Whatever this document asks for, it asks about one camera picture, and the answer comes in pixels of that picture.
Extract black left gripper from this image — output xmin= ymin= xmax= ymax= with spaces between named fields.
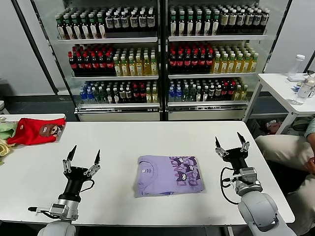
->
xmin=58 ymin=144 xmax=101 ymax=202

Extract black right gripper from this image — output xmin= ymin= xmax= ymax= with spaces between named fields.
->
xmin=215 ymin=131 xmax=251 ymax=171

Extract purple cat print t-shirt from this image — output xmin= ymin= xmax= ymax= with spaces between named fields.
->
xmin=133 ymin=154 xmax=206 ymax=199

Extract person right forearm green sleeve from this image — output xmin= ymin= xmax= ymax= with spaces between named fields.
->
xmin=304 ymin=121 xmax=315 ymax=141

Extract person left hand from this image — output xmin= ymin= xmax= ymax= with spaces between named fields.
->
xmin=304 ymin=156 xmax=315 ymax=176

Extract glass beverage display cabinet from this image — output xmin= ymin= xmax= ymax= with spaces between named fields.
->
xmin=31 ymin=0 xmax=163 ymax=121
xmin=162 ymin=0 xmax=294 ymax=121

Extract dark red cloth pile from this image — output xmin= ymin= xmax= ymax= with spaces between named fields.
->
xmin=260 ymin=119 xmax=284 ymax=135

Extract seated person beige trousers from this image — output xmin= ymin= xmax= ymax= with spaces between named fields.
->
xmin=254 ymin=134 xmax=315 ymax=236

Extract white small table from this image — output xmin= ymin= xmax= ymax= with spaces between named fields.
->
xmin=0 ymin=113 xmax=67 ymax=218

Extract red bear print t-shirt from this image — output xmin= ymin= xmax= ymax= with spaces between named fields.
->
xmin=6 ymin=117 xmax=67 ymax=146

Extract dark green bag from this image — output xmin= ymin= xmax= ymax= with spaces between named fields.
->
xmin=291 ymin=117 xmax=311 ymax=132

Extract white side table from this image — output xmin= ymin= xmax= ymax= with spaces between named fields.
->
xmin=242 ymin=73 xmax=315 ymax=135

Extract pale yellow garment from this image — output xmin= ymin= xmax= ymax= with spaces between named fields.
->
xmin=0 ymin=138 xmax=16 ymax=157

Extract light green garment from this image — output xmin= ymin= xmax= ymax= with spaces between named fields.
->
xmin=0 ymin=121 xmax=19 ymax=139

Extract large cola bottle red cap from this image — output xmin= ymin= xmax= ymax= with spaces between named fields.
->
xmin=191 ymin=49 xmax=199 ymax=74
xmin=206 ymin=49 xmax=214 ymax=73
xmin=84 ymin=50 xmax=92 ymax=76
xmin=91 ymin=50 xmax=99 ymax=76
xmin=76 ymin=50 xmax=85 ymax=76
xmin=176 ymin=50 xmax=185 ymax=74
xmin=98 ymin=50 xmax=107 ymax=76
xmin=169 ymin=50 xmax=177 ymax=74
xmin=198 ymin=49 xmax=207 ymax=73
xmin=106 ymin=50 xmax=115 ymax=76
xmin=68 ymin=50 xmax=78 ymax=76
xmin=184 ymin=50 xmax=192 ymax=74

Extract clear water bottle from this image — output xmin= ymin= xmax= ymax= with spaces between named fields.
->
xmin=292 ymin=77 xmax=315 ymax=106

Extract white small box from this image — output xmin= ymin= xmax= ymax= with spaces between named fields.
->
xmin=287 ymin=73 xmax=307 ymax=83

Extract tall clear bottle white cap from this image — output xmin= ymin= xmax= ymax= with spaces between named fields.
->
xmin=287 ymin=54 xmax=306 ymax=77

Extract dark diagonal pole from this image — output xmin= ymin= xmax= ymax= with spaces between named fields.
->
xmin=11 ymin=0 xmax=60 ymax=95

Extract dark tea bottle green cap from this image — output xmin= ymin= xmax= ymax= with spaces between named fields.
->
xmin=212 ymin=9 xmax=221 ymax=35
xmin=55 ymin=14 xmax=66 ymax=39
xmin=169 ymin=9 xmax=178 ymax=36
xmin=195 ymin=9 xmax=204 ymax=35
xmin=178 ymin=9 xmax=187 ymax=36
xmin=71 ymin=13 xmax=82 ymax=39
xmin=88 ymin=12 xmax=99 ymax=39
xmin=63 ymin=13 xmax=74 ymax=39
xmin=187 ymin=9 xmax=195 ymax=36
xmin=204 ymin=9 xmax=213 ymax=35
xmin=97 ymin=11 xmax=107 ymax=38
xmin=80 ymin=12 xmax=90 ymax=39

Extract dark drink bottle tan label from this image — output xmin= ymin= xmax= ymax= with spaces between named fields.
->
xmin=246 ymin=8 xmax=254 ymax=33
xmin=228 ymin=8 xmax=238 ymax=33
xmin=253 ymin=7 xmax=262 ymax=33
xmin=237 ymin=8 xmax=246 ymax=33
xmin=261 ymin=7 xmax=270 ymax=32
xmin=220 ymin=8 xmax=229 ymax=34

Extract dark drink bottle white label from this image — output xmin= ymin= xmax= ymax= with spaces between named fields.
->
xmin=121 ymin=10 xmax=130 ymax=31
xmin=113 ymin=10 xmax=123 ymax=32
xmin=139 ymin=9 xmax=148 ymax=31
xmin=147 ymin=8 xmax=156 ymax=31
xmin=130 ymin=9 xmax=139 ymax=31
xmin=105 ymin=11 xmax=115 ymax=32

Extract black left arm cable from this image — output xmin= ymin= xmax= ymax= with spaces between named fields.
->
xmin=80 ymin=178 xmax=95 ymax=192

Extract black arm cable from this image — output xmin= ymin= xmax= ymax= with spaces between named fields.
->
xmin=220 ymin=166 xmax=243 ymax=205
xmin=80 ymin=178 xmax=95 ymax=192

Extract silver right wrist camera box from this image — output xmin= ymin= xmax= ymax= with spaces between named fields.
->
xmin=235 ymin=167 xmax=262 ymax=196

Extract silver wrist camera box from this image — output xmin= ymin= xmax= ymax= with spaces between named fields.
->
xmin=49 ymin=198 xmax=80 ymax=221
xmin=235 ymin=167 xmax=262 ymax=196

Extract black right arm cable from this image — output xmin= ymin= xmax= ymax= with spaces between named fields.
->
xmin=220 ymin=166 xmax=243 ymax=205

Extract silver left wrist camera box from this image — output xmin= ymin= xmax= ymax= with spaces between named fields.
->
xmin=49 ymin=198 xmax=80 ymax=221

